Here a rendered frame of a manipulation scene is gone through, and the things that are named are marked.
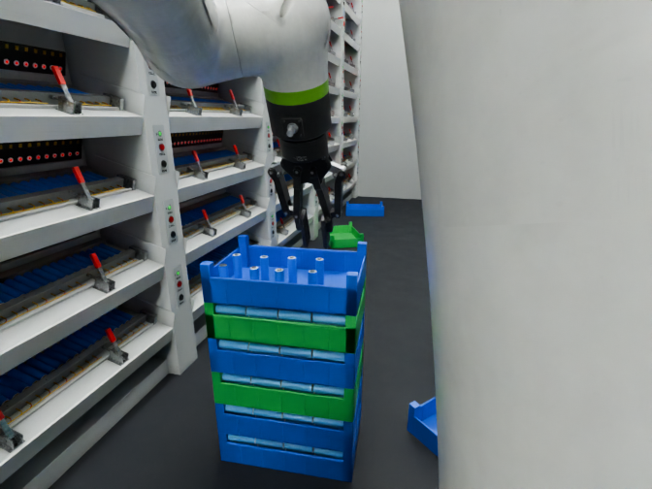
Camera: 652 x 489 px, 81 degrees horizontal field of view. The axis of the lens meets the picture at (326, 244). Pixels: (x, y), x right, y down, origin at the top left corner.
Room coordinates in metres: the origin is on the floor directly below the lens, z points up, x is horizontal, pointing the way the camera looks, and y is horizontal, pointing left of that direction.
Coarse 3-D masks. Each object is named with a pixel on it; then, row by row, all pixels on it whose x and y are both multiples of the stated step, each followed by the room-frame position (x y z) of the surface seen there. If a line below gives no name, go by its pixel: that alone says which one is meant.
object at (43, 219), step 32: (0, 160) 0.81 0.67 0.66; (32, 160) 0.87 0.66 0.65; (64, 160) 0.95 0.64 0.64; (96, 160) 1.02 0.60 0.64; (0, 192) 0.75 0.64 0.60; (32, 192) 0.78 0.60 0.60; (64, 192) 0.82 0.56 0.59; (96, 192) 0.90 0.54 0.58; (128, 192) 0.96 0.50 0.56; (0, 224) 0.66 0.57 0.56; (32, 224) 0.68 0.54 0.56; (64, 224) 0.73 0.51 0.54; (96, 224) 0.81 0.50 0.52; (0, 256) 0.61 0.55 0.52
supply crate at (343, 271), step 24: (240, 240) 0.85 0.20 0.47; (216, 264) 0.74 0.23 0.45; (312, 264) 0.84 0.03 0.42; (336, 264) 0.83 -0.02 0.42; (360, 264) 0.80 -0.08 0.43; (216, 288) 0.67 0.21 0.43; (240, 288) 0.66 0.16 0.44; (264, 288) 0.66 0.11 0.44; (288, 288) 0.65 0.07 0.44; (312, 288) 0.64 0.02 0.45; (336, 288) 0.63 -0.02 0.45; (360, 288) 0.69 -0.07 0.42; (336, 312) 0.63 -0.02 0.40
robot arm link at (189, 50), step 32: (96, 0) 0.29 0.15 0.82; (128, 0) 0.28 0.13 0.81; (160, 0) 0.30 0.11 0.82; (192, 0) 0.35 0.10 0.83; (224, 0) 0.50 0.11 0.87; (128, 32) 0.38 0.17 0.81; (160, 32) 0.36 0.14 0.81; (192, 32) 0.39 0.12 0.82; (224, 32) 0.49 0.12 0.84; (160, 64) 0.46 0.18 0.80; (192, 64) 0.46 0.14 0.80; (224, 64) 0.51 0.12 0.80
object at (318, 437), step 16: (224, 416) 0.68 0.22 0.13; (240, 416) 0.67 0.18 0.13; (224, 432) 0.68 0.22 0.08; (240, 432) 0.67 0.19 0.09; (256, 432) 0.66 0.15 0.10; (272, 432) 0.66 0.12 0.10; (288, 432) 0.65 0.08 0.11; (304, 432) 0.64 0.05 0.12; (320, 432) 0.64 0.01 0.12; (336, 432) 0.63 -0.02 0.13; (352, 432) 0.62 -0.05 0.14; (336, 448) 0.63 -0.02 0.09; (352, 448) 0.63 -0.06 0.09
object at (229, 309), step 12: (216, 312) 0.69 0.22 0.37; (228, 312) 0.68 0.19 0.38; (240, 312) 0.67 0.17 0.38; (252, 312) 0.67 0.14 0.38; (264, 312) 0.66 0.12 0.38; (276, 312) 0.66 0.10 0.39; (288, 312) 0.66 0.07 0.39; (300, 312) 0.66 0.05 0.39; (312, 312) 0.67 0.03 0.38; (336, 324) 0.65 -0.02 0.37
